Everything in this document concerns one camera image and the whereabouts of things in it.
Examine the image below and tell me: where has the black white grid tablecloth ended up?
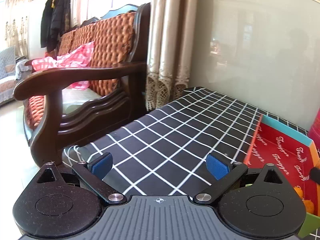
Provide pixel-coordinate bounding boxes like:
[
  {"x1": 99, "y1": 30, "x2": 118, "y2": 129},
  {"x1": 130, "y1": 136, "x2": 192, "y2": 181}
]
[{"x1": 61, "y1": 87, "x2": 320, "y2": 240}]

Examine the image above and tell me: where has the red cardboard box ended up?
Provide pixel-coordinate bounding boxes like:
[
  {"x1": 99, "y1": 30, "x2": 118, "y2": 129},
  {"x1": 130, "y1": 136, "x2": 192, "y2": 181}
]
[{"x1": 243, "y1": 114, "x2": 320, "y2": 217}]

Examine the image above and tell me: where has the dark wooden sofa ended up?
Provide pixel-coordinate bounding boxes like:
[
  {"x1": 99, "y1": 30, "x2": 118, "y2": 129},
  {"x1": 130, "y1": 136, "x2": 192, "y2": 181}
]
[{"x1": 14, "y1": 3, "x2": 151, "y2": 166}]

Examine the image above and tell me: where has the orange fruit in box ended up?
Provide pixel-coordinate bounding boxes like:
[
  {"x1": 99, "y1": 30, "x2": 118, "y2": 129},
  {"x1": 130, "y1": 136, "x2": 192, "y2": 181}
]
[{"x1": 294, "y1": 186, "x2": 304, "y2": 199}]

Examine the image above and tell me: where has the red thermos flask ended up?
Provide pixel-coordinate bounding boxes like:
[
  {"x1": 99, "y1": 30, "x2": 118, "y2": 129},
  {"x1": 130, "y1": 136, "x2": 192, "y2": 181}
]
[{"x1": 308, "y1": 109, "x2": 320, "y2": 148}]

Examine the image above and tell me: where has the pink checkered cloth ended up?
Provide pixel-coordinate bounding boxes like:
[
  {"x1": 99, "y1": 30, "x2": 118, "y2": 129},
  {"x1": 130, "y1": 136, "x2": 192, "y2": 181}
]
[{"x1": 31, "y1": 41, "x2": 95, "y2": 91}]

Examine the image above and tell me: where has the grey armchair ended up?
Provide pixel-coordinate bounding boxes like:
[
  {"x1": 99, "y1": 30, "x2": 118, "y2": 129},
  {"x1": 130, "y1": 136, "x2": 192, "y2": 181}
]
[{"x1": 0, "y1": 46, "x2": 31, "y2": 105}]

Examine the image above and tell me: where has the beige lace curtain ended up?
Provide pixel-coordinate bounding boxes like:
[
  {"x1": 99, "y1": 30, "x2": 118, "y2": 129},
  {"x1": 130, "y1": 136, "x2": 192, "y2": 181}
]
[{"x1": 145, "y1": 0, "x2": 197, "y2": 111}]

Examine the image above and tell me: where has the black hanging jacket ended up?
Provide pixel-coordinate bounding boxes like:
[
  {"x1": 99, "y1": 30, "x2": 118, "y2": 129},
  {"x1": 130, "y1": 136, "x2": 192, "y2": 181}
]
[{"x1": 40, "y1": 0, "x2": 71, "y2": 53}]

